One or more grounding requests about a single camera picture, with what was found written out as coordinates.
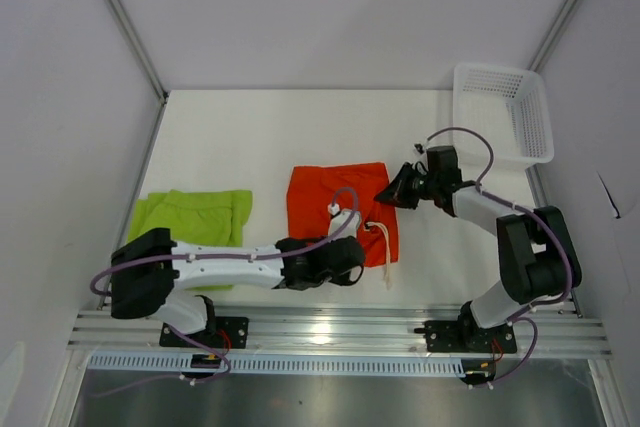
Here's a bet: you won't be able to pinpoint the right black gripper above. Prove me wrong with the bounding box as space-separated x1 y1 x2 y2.
374 162 439 210

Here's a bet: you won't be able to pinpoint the orange shorts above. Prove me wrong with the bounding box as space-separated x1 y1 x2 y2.
286 162 400 267

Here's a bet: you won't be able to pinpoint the lime green shorts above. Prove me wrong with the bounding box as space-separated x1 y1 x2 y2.
127 189 255 292

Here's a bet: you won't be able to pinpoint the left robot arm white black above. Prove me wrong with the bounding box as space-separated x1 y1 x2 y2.
110 228 365 347

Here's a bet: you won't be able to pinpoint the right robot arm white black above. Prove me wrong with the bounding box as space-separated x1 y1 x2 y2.
374 146 582 351

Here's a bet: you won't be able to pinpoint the white plastic basket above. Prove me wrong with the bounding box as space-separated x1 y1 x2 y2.
451 62 554 170

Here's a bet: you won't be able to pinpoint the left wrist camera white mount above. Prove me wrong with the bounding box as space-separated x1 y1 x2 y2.
328 203 361 241

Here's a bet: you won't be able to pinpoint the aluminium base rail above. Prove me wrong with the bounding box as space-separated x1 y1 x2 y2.
67 303 612 360

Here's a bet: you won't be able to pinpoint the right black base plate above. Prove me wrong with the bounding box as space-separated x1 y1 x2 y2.
413 320 517 354

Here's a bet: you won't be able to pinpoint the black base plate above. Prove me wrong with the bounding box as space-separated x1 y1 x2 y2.
413 320 517 354
159 316 249 349

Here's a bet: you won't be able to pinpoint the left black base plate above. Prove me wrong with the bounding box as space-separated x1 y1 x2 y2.
159 316 249 349

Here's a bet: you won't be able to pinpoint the right aluminium corner post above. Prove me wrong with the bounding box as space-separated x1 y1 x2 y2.
527 0 584 73

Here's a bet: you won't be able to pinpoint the aluminium corner post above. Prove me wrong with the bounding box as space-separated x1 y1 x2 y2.
104 0 167 102
527 0 584 73

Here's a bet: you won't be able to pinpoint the white slotted cable duct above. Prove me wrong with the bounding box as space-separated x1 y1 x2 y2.
88 351 464 378

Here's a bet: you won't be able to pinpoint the left aluminium corner post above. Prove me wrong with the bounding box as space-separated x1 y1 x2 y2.
104 0 167 102

